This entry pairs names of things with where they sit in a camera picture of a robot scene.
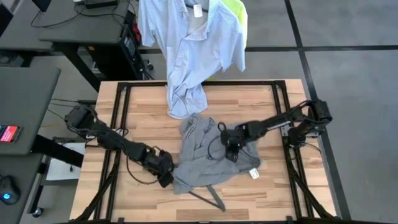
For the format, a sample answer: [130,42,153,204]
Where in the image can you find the black computer mouse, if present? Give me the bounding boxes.
[0,175,22,205]

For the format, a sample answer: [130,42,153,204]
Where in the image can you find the dark grey desk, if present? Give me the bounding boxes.
[0,0,130,91]
[0,67,62,224]

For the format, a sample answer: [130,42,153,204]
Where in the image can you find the black monitor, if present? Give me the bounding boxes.
[30,0,53,12]

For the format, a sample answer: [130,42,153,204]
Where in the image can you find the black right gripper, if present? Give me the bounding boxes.
[220,123,251,162]

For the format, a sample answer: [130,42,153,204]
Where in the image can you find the light blue collared shirt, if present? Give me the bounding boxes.
[137,0,246,120]

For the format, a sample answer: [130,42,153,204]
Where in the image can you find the black power adapter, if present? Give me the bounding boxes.
[83,0,119,9]

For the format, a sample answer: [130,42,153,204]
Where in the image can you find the phone with red screen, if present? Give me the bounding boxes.
[0,124,23,144]

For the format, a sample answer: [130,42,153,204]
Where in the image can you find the grey shirt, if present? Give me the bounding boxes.
[172,112,262,195]

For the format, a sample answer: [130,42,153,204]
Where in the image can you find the white paper sheet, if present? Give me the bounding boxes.
[45,142,88,181]

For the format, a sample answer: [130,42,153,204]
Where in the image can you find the black computer tower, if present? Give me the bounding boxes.
[85,11,153,82]

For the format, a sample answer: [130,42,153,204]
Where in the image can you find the neon yellow t-shirt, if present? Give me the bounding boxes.
[203,0,249,81]

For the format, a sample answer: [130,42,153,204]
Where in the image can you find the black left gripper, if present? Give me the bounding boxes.
[142,149,175,189]

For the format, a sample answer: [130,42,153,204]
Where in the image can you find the black desk crossbar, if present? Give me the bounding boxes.
[30,134,85,168]

